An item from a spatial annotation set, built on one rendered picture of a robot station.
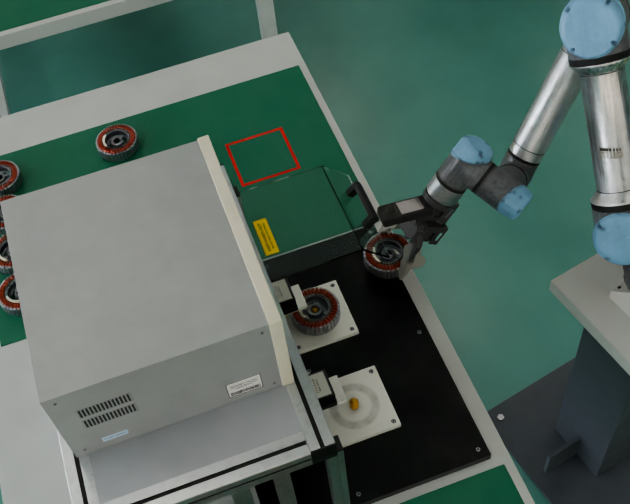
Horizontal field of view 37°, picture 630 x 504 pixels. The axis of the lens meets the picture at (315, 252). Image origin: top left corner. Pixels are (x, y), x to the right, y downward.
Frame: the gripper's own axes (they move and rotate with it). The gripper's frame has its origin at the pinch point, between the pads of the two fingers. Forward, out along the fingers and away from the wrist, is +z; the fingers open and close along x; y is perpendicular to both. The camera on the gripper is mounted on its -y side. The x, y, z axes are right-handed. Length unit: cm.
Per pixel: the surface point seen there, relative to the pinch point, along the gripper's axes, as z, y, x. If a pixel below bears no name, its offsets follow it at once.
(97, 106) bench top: 35, -40, 84
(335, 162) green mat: 5.2, 4.9, 37.8
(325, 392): 6.2, -27.1, -32.5
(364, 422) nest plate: 14.1, -13.8, -34.8
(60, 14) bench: 36, -42, 129
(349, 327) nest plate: 11.0, -9.4, -12.1
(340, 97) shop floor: 49, 73, 133
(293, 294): 5.3, -25.7, -8.1
